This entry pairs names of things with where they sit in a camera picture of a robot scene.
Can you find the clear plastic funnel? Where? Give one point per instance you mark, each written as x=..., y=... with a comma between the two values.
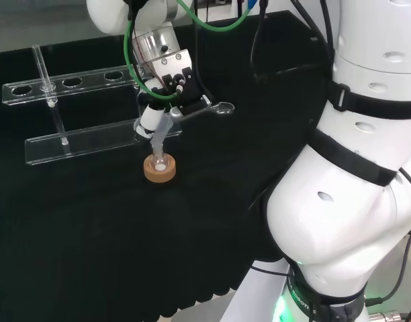
x=162, y=129

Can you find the small glass round-bottom flask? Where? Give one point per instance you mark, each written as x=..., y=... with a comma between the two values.
x=158, y=163

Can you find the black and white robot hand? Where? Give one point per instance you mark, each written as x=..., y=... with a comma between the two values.
x=188, y=90

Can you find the black cloth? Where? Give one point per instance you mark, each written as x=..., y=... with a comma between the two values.
x=91, y=218

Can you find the clear weighing funnel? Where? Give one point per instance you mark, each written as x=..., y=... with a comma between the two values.
x=225, y=108

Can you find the clear acrylic funnel stand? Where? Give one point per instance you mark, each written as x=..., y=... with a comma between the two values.
x=91, y=142

